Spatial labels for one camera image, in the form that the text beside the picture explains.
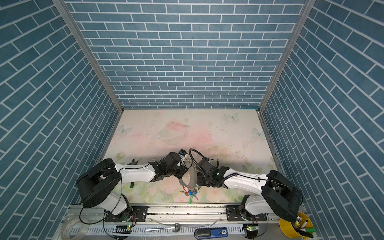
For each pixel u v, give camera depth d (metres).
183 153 0.80
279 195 0.43
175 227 0.68
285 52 0.87
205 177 0.64
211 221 0.73
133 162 0.91
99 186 0.44
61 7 0.70
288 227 0.63
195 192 0.80
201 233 0.64
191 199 0.79
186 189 0.82
